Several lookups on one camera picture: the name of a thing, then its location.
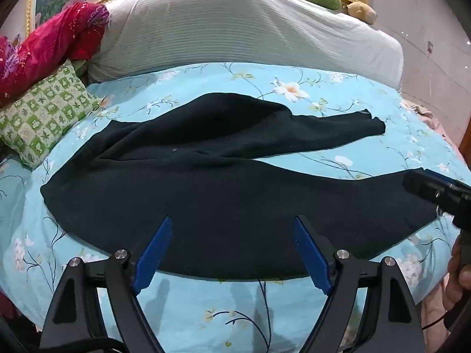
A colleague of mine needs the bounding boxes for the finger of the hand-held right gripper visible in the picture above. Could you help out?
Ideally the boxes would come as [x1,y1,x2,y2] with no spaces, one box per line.
[402,168,457,204]

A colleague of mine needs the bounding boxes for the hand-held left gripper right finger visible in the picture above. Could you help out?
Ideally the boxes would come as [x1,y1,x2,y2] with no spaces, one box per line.
[292,215,424,353]

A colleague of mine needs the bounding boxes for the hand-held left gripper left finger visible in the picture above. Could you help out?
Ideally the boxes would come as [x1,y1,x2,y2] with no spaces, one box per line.
[39,216,173,353]

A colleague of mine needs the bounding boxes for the black pants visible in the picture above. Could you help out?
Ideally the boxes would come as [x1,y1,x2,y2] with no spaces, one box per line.
[40,93,447,281]

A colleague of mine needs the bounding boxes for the person's right hand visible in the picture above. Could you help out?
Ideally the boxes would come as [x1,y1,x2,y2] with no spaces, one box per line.
[442,233,471,311]

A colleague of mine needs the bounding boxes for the pink cloth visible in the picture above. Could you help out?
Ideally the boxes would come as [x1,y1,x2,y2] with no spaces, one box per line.
[403,97,465,159]

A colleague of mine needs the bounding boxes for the blue floral bed sheet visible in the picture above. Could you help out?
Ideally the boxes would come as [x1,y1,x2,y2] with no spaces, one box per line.
[0,62,466,353]

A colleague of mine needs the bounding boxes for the green checkered pillow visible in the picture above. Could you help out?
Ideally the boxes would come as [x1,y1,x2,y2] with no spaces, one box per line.
[0,59,104,170]

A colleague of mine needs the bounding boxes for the yellow plush toy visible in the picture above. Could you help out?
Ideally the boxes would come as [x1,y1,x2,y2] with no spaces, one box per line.
[347,1,378,25]

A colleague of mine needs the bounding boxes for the white ribbed pillow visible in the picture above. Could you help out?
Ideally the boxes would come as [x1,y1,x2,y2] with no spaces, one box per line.
[87,0,403,91]

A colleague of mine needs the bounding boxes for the red cable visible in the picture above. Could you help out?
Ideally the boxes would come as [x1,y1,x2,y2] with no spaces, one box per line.
[420,312,449,331]

